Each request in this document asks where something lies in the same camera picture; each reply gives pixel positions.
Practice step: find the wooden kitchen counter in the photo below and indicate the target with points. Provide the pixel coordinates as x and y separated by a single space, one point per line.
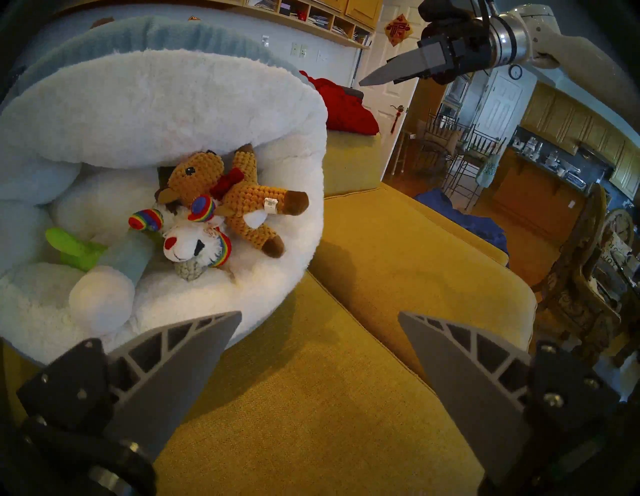
535 195

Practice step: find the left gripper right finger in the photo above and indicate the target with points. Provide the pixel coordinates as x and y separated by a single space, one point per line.
475 390

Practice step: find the green cactus plush toy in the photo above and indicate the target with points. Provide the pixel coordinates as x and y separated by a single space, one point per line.
75 250

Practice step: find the wooden dining table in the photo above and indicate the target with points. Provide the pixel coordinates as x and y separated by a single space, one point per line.
627 280

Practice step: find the carved wooden dining chair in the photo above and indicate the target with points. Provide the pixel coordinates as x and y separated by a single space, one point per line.
620 230
585 280

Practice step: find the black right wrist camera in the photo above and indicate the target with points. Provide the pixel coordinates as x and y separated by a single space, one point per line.
442 9

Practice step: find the green bottle plush toy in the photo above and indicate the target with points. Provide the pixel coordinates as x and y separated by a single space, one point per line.
105 295

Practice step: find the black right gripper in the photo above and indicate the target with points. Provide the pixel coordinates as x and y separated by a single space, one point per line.
470 47

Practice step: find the white fluffy plush toy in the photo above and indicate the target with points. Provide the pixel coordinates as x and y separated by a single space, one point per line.
190 242

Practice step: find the red diamond door ornament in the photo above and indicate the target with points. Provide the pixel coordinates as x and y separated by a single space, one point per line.
398 30

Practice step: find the brown reindeer plush toy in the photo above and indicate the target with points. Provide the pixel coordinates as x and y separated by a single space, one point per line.
250 200

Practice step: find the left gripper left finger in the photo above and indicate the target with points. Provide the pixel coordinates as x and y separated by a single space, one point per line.
165 370

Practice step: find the wooden kitchen wall cabinets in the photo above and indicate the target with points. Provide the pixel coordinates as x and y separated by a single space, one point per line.
575 125

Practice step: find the yellow back cushion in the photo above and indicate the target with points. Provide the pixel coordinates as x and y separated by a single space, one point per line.
350 160

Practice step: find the dark blue blanket heap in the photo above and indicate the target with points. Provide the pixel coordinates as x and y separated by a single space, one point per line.
465 222

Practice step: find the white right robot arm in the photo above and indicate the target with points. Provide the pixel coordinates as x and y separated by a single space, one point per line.
575 45

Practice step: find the white panel closet door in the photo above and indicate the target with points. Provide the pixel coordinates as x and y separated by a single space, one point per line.
502 107

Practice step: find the red blanket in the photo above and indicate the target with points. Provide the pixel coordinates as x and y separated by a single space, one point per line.
350 112

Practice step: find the round black wall clock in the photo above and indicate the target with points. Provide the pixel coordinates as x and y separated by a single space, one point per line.
515 71

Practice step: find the white and blue dog bed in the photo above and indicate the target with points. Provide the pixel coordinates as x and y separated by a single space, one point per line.
150 100

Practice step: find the yellow sofa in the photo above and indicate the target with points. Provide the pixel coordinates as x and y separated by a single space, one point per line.
400 260

